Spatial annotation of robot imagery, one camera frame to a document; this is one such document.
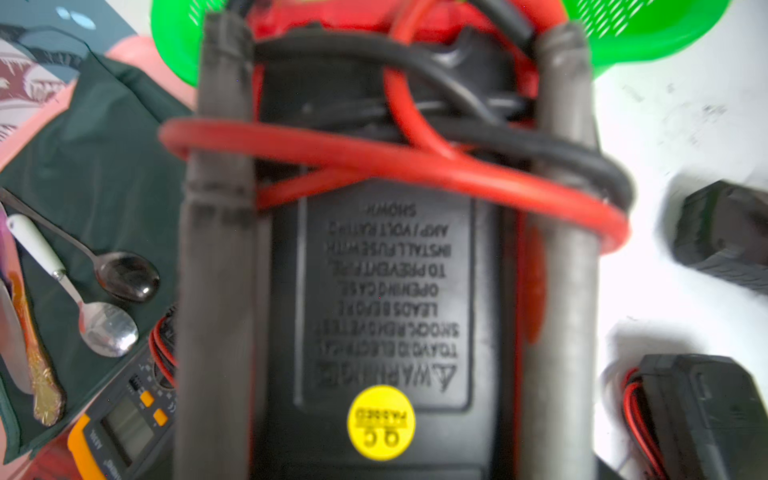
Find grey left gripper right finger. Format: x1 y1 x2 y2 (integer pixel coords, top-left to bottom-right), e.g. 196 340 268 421
517 22 600 479

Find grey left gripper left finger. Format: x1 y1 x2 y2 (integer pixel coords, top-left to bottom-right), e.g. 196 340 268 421
172 11 257 479

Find black multimeter red leads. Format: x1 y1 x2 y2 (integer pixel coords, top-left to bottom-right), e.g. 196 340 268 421
621 354 767 479

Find red clamp multimeter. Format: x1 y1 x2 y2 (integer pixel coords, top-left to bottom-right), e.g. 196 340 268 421
157 0 636 480

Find yellow multimeter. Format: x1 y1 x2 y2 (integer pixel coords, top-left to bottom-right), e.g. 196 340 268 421
67 307 178 480

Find green plastic basket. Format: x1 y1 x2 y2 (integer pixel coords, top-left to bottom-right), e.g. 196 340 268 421
150 0 729 85

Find dark metal spoon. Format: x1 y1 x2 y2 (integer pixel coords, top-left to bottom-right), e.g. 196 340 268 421
1 188 160 303

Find dark green cloth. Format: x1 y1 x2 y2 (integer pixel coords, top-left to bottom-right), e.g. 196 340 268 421
0 52 196 464

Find white-handled spoon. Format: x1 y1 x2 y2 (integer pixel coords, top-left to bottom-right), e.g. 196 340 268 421
6 214 140 358

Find gold-handled knife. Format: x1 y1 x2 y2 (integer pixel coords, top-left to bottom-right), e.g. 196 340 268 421
0 203 66 428

